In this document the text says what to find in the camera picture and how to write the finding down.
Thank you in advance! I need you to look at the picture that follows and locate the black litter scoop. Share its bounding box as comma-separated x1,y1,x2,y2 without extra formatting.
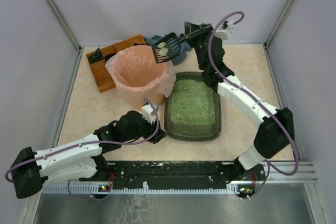
151,33,187,63

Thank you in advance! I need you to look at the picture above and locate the dark litter box tray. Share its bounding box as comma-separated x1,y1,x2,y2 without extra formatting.
164,71,222,141

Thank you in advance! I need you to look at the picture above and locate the pink bag-lined trash bin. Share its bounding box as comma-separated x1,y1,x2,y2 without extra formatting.
105,45,176,105

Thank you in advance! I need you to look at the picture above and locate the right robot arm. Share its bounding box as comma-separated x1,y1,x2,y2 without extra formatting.
184,22,299,172

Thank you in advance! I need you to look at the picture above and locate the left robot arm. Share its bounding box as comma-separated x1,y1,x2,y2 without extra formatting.
5,111,166,199

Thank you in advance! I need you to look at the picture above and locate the pale litter clump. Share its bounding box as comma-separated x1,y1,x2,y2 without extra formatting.
159,48,169,57
158,42,166,49

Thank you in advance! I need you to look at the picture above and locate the blue-grey cloth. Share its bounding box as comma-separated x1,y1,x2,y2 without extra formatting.
144,35,192,66

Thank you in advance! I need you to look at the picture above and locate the orange compartment tray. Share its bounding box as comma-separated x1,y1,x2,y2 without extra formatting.
86,35,146,93

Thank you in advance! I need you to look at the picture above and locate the dark rolled item middle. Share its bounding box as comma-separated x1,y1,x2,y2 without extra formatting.
104,54,116,62

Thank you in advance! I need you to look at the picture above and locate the dark rolled item far left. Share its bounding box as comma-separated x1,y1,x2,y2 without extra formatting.
88,48,103,64

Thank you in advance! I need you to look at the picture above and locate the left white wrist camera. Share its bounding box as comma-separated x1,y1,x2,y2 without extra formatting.
141,101,159,124

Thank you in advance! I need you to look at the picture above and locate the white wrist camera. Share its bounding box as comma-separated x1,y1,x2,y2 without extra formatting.
141,101,159,124
215,20,234,40

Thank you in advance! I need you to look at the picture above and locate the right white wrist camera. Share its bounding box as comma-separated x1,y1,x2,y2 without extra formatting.
215,20,234,40

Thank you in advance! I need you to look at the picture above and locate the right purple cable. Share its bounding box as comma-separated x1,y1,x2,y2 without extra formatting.
208,11,300,200

